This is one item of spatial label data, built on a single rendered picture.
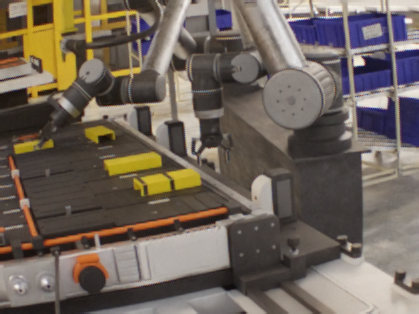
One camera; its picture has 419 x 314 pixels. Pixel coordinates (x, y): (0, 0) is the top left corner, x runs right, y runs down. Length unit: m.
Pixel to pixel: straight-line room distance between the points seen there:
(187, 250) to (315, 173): 1.02
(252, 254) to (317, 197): 0.95
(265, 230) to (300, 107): 0.69
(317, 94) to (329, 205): 0.52
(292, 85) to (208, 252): 0.78
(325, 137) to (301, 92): 0.36
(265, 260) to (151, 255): 0.27
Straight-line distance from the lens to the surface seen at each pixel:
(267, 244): 1.59
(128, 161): 2.03
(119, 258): 1.49
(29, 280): 1.47
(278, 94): 2.19
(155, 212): 1.65
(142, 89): 2.62
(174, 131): 2.67
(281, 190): 1.85
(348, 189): 2.53
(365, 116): 5.70
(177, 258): 1.53
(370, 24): 4.68
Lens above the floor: 1.51
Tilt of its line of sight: 14 degrees down
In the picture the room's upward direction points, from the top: 5 degrees counter-clockwise
